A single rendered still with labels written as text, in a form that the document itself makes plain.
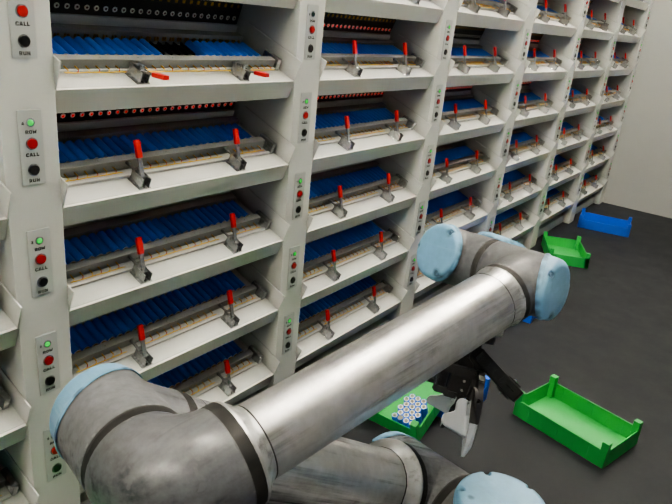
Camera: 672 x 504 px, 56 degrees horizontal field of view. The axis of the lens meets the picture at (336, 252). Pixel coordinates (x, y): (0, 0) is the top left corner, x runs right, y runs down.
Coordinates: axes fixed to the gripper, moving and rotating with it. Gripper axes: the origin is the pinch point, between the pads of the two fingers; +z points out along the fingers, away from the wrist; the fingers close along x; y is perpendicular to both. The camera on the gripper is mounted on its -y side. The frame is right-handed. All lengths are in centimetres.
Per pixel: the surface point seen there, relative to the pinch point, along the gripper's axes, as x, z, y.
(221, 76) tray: -29, -55, 61
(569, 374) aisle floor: -106, -5, -69
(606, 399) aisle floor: -92, -2, -76
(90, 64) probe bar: -7, -46, 80
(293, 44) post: -41, -69, 50
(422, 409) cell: -66, 11, -11
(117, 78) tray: -10, -46, 76
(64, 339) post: -12, 3, 73
